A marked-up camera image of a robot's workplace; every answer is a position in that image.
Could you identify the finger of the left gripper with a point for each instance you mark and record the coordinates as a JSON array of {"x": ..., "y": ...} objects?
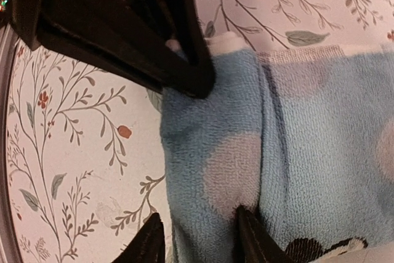
[{"x": 171, "y": 52}]

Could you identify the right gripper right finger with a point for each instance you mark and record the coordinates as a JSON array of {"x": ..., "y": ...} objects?
[{"x": 257, "y": 244}]

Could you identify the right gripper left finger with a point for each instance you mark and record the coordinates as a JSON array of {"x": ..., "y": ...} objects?
[{"x": 148, "y": 246}]

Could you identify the blue cartoon towel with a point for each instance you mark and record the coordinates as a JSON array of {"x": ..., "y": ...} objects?
[{"x": 303, "y": 139}]

